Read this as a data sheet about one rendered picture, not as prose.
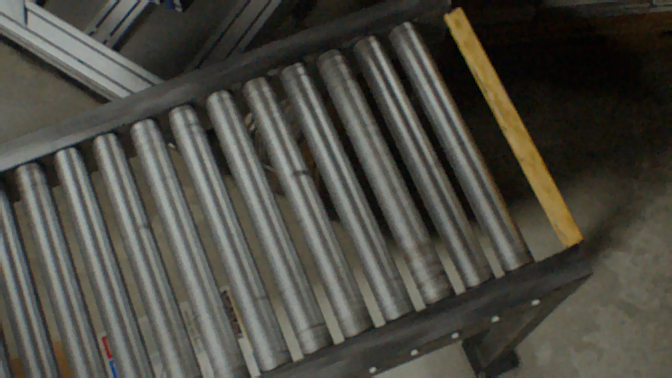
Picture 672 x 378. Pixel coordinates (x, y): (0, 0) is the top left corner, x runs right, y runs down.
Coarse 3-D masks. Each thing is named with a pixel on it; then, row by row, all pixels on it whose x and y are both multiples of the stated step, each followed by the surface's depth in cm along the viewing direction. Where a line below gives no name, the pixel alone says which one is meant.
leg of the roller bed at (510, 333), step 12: (528, 312) 142; (540, 312) 138; (504, 324) 162; (516, 324) 153; (528, 324) 148; (492, 336) 176; (504, 336) 165; (516, 336) 159; (480, 348) 192; (492, 348) 180; (504, 348) 172; (480, 360) 196; (492, 360) 187
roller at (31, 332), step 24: (0, 192) 129; (0, 216) 127; (0, 240) 126; (0, 264) 125; (24, 264) 126; (24, 288) 124; (24, 312) 122; (24, 336) 121; (48, 336) 123; (24, 360) 120; (48, 360) 120
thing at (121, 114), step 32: (416, 0) 138; (448, 0) 138; (320, 32) 136; (352, 32) 136; (384, 32) 137; (224, 64) 135; (256, 64) 135; (288, 64) 135; (352, 64) 143; (128, 96) 134; (160, 96) 133; (192, 96) 133; (64, 128) 132; (96, 128) 132; (128, 128) 133; (0, 160) 130; (32, 160) 131
